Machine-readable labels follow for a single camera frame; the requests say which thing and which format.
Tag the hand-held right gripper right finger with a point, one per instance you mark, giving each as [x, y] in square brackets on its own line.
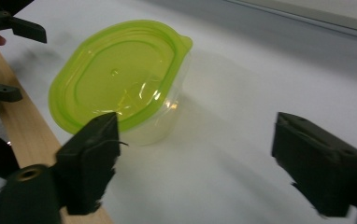
[317, 165]

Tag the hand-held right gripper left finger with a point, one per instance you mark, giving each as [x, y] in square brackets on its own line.
[86, 168]

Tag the clear plastic food container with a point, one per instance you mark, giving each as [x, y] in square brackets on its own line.
[164, 118]

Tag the green plastic lid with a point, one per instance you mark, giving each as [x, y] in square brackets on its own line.
[111, 68]

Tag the wooden table edge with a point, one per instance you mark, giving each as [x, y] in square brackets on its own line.
[27, 130]

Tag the white flat board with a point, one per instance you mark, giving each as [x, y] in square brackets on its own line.
[329, 15]

